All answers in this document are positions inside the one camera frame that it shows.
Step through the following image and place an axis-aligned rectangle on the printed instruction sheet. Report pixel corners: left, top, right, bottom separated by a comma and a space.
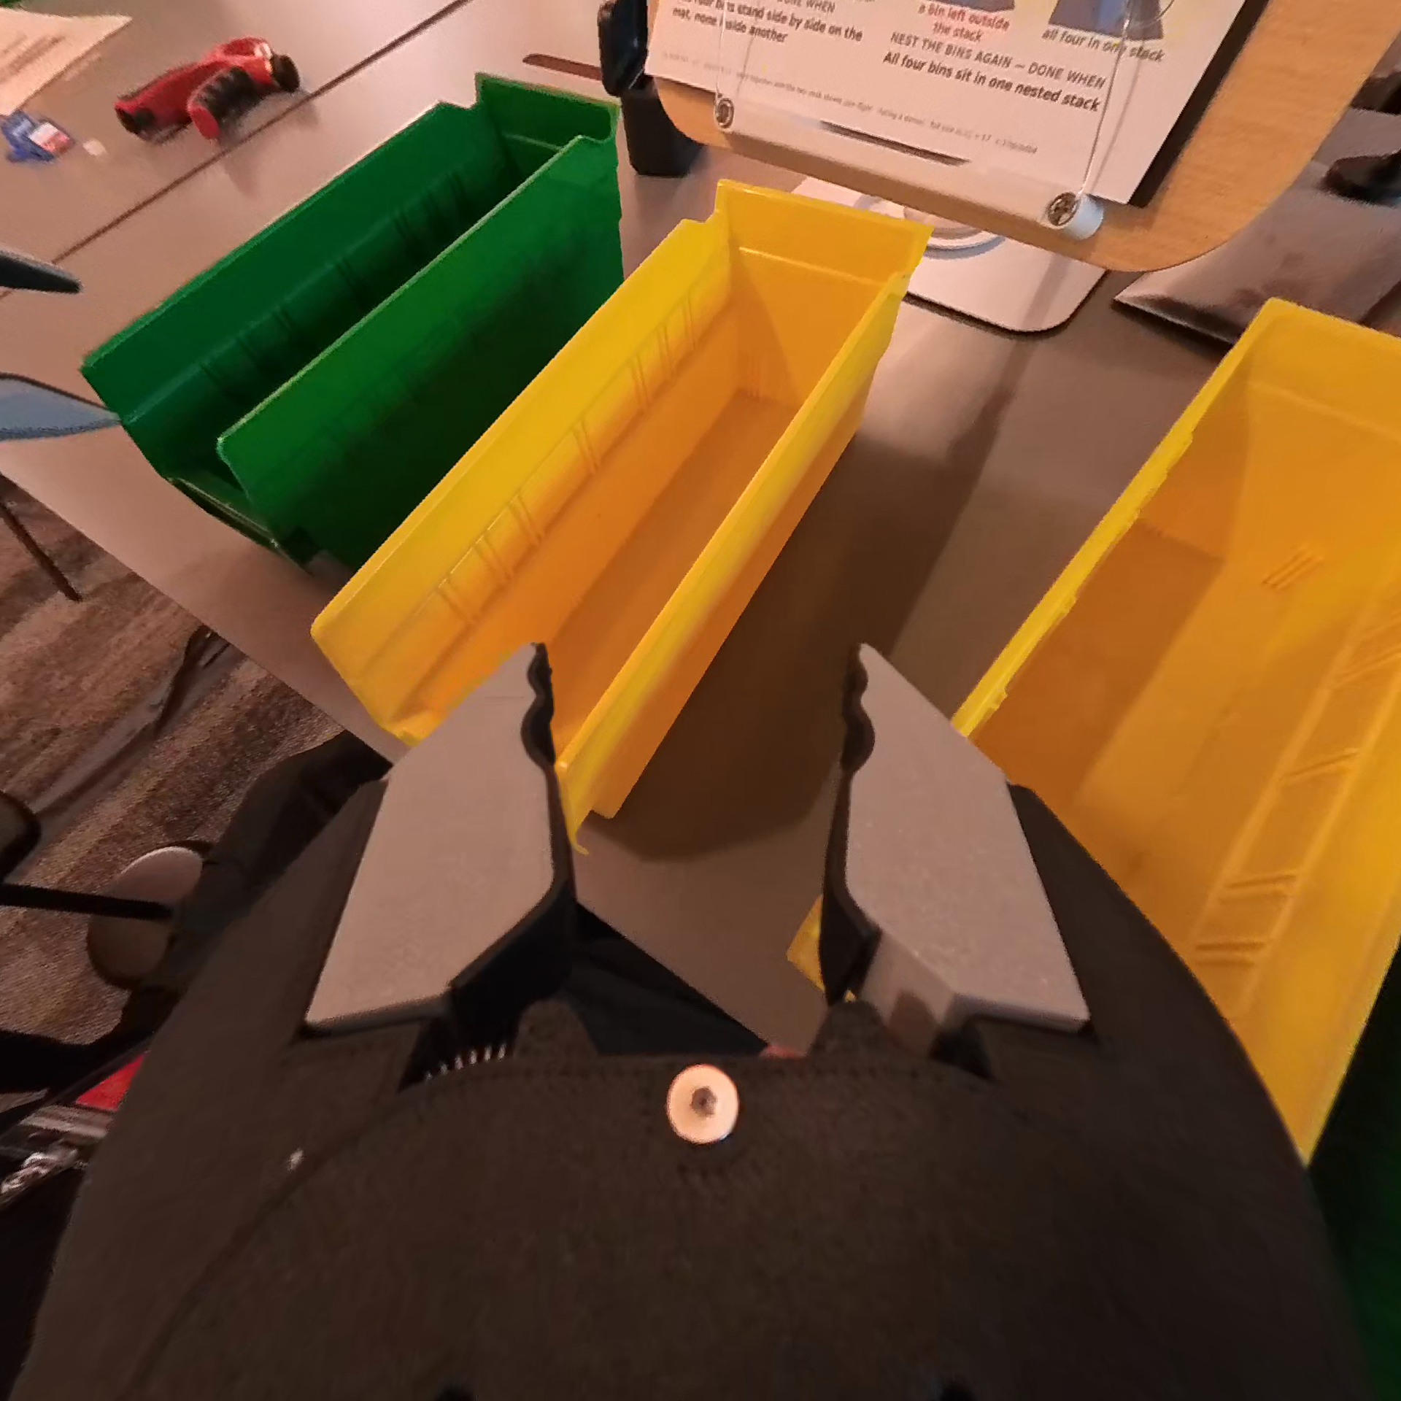
645, 0, 1250, 205

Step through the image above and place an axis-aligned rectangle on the small blue packet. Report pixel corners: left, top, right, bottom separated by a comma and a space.
0, 110, 75, 165

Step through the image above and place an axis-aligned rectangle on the wooden display board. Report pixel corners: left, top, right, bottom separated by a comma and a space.
654, 0, 1401, 273

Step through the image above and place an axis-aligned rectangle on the red and black tool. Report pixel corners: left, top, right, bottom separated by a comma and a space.
114, 38, 303, 145

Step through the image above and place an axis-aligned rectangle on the black flat mat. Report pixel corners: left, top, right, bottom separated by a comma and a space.
1110, 110, 1401, 333

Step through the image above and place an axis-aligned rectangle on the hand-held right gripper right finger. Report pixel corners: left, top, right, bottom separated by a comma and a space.
820, 642, 1093, 1060

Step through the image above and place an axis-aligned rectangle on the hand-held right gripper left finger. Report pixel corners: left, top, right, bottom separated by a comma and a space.
303, 642, 579, 1035

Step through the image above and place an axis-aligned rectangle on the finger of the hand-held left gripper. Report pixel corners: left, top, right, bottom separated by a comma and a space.
0, 372, 122, 442
0, 246, 86, 298

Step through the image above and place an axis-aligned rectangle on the green plastic bin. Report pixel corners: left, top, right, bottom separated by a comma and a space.
82, 74, 622, 483
180, 135, 628, 573

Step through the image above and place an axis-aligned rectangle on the white stand base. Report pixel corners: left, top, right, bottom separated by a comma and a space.
794, 174, 1108, 333

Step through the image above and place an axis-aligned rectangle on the white paper sheet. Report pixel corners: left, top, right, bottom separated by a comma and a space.
0, 10, 133, 117

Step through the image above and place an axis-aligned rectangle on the yellow plastic bin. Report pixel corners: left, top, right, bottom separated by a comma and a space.
789, 295, 1401, 1161
313, 180, 933, 853

